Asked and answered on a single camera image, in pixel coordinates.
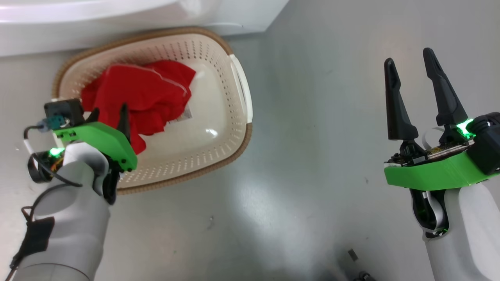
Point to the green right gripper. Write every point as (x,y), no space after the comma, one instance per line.
(429,173)

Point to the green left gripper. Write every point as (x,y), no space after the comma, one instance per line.
(101,138)

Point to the red garment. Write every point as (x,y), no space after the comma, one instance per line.
(133,93)

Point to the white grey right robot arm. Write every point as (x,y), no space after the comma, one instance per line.
(468,234)

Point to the white printed basket label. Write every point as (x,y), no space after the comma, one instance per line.
(183,115)

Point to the white washing machine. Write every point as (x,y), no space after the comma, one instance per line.
(117,23)

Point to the beige perforated laundry basket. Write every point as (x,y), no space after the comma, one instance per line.
(218,117)

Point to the small dark floor object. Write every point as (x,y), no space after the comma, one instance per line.
(352,254)

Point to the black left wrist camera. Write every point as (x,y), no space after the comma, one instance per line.
(64,111)

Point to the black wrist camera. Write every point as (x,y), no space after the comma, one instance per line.
(486,144)
(64,111)

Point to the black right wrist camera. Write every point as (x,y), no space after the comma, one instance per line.
(486,144)

